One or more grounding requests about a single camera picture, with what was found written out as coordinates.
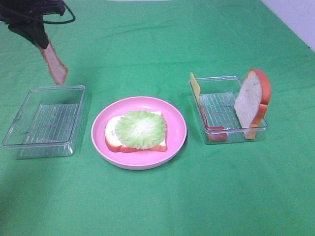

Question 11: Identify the bread slice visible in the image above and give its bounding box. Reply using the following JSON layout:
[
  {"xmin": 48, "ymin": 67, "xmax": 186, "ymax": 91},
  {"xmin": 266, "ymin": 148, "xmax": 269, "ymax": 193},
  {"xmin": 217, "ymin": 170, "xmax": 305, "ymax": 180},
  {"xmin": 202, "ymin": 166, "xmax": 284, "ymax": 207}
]
[
  {"xmin": 234, "ymin": 68, "xmax": 271, "ymax": 139},
  {"xmin": 105, "ymin": 116, "xmax": 167, "ymax": 153}
]

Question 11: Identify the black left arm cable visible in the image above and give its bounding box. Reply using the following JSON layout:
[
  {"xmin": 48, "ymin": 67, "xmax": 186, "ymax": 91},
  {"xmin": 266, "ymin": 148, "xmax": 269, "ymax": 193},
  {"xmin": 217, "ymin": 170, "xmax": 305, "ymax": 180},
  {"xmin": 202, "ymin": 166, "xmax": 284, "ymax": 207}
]
[{"xmin": 0, "ymin": 0, "xmax": 76, "ymax": 25}]

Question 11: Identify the bacon strip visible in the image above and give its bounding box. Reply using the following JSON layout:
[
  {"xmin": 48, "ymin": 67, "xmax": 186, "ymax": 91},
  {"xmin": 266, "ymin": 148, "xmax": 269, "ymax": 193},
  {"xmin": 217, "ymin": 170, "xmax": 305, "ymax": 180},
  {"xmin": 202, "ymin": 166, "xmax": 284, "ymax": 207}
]
[
  {"xmin": 36, "ymin": 40, "xmax": 68, "ymax": 85},
  {"xmin": 198, "ymin": 98, "xmax": 228, "ymax": 142}
]

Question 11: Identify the green lettuce leaf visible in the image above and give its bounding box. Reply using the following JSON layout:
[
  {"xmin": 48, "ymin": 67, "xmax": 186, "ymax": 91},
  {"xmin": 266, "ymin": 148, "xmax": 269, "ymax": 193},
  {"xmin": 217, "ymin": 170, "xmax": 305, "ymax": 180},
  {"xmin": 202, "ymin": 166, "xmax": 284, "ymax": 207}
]
[{"xmin": 114, "ymin": 110, "xmax": 167, "ymax": 149}]

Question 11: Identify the pink round plate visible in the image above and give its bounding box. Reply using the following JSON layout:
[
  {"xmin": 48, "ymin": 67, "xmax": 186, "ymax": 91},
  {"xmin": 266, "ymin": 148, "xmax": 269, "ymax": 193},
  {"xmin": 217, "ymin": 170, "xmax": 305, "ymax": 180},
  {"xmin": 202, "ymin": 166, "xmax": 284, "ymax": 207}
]
[{"xmin": 91, "ymin": 96, "xmax": 187, "ymax": 170}]

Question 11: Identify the left clear plastic tray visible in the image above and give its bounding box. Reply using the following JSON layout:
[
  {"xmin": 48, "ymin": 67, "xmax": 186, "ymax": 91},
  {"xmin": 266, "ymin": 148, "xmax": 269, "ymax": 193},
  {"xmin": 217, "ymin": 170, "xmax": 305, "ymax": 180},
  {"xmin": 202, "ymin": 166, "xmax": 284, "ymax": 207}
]
[{"xmin": 2, "ymin": 86, "xmax": 86, "ymax": 159}]

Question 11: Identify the right clear plastic tray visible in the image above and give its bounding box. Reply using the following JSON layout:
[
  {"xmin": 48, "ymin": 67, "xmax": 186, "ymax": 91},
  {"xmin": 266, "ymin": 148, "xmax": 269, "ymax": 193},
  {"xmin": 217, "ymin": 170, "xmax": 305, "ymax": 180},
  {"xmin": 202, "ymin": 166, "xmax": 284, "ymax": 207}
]
[{"xmin": 189, "ymin": 76, "xmax": 267, "ymax": 145}]

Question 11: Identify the clear plastic tray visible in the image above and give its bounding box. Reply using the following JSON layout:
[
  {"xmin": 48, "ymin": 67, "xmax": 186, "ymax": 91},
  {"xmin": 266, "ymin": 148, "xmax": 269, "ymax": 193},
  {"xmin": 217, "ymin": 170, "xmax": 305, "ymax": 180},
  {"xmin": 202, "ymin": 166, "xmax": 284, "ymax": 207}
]
[
  {"xmin": 189, "ymin": 76, "xmax": 267, "ymax": 145},
  {"xmin": 2, "ymin": 86, "xmax": 86, "ymax": 159}
]

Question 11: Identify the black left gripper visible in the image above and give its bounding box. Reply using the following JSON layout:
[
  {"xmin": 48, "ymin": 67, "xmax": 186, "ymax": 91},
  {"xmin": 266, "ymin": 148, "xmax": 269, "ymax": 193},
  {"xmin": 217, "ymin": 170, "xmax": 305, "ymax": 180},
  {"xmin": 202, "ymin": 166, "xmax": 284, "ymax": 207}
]
[{"xmin": 0, "ymin": 0, "xmax": 65, "ymax": 48}]

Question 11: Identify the yellow cheese slice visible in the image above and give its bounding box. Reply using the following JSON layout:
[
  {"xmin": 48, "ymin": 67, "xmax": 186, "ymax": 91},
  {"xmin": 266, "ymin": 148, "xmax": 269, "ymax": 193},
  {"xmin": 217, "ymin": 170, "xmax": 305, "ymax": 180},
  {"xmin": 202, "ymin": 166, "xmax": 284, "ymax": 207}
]
[{"xmin": 190, "ymin": 72, "xmax": 201, "ymax": 105}]

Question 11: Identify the green table cloth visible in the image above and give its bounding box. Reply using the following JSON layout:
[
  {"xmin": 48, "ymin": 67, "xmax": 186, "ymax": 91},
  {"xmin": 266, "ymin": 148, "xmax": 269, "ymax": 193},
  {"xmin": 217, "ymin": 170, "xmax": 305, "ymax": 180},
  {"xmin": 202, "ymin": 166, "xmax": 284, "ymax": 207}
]
[{"xmin": 0, "ymin": 0, "xmax": 315, "ymax": 236}]

